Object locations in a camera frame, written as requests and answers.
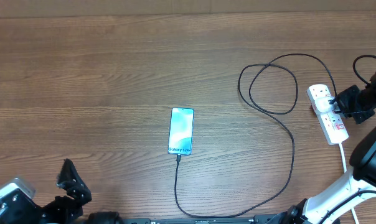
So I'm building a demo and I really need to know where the black USB charging cable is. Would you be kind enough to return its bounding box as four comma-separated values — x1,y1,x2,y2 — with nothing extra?
174,53,338,218

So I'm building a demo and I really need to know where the Samsung Galaxy smartphone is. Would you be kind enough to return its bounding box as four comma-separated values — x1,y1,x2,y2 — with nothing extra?
167,108,194,156

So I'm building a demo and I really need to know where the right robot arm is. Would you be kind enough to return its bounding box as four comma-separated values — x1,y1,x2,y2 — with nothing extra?
269,71,376,223

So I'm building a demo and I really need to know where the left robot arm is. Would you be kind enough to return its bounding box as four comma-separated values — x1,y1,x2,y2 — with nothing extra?
0,159,92,223

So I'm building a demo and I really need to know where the white charger plug adapter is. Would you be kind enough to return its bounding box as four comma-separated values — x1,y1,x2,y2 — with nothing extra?
313,96,334,114

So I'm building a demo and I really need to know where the white power strip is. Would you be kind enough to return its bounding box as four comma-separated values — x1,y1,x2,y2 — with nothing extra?
307,84,349,145

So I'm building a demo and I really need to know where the white power strip cord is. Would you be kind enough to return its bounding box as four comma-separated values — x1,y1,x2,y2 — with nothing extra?
337,142,360,224

